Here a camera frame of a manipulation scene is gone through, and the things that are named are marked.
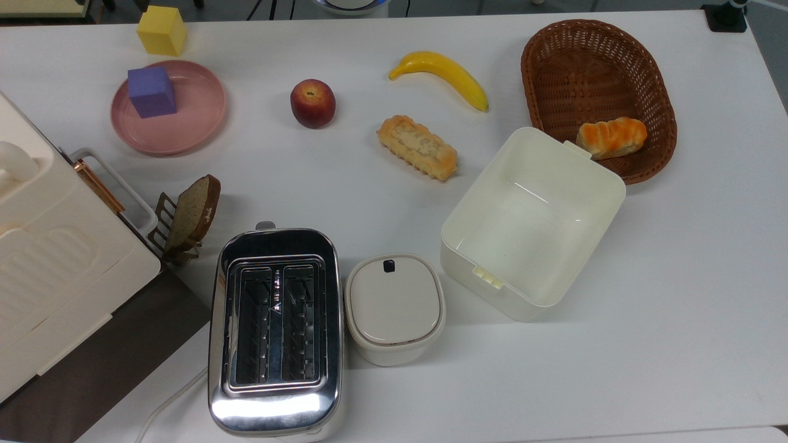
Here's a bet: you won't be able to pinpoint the purple cube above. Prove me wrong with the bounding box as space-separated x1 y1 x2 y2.
127 66 178 119

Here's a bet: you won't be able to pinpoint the orange striped bread roll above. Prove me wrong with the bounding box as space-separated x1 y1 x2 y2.
576 117 648 161

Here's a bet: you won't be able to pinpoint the red apple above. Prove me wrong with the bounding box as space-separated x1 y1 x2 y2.
290 79 337 129

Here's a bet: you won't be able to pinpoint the pink plate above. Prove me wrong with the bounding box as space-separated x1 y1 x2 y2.
110 60 227 156

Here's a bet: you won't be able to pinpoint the small cream lidded container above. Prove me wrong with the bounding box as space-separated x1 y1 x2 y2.
344 253 446 367

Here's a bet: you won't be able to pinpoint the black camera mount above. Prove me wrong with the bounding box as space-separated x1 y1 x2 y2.
702 0 749 33

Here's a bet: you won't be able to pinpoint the black tripod legs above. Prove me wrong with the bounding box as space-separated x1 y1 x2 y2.
246 0 297 21

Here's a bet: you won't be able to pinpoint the silver two-slot toaster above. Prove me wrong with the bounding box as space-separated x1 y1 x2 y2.
207 221 345 441

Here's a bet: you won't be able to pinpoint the brown bread slice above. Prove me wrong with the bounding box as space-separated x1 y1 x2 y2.
165 175 222 252

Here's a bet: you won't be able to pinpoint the beige cardboard box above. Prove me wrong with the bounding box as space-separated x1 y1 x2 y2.
0 0 90 18

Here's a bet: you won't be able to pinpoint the yellow banana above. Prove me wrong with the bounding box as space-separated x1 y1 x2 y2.
388 51 490 113

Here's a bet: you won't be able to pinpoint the yellow cube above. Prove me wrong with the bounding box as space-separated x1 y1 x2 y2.
136 6 187 57

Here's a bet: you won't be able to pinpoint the large cream cabinet with handles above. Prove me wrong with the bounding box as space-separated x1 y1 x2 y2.
0 92 162 404

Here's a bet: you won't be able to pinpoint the brown wicker basket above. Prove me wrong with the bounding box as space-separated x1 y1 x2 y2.
521 19 678 185

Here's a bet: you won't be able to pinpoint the white toaster cord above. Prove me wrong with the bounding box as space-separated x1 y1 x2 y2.
134 367 210 443

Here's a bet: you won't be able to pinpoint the cream open plastic box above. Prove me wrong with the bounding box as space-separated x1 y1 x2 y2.
440 127 627 322

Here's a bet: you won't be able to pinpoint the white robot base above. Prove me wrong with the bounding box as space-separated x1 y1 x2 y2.
314 0 390 16

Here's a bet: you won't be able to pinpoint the long crumb-topped bread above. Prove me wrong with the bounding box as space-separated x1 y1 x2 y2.
377 115 459 182

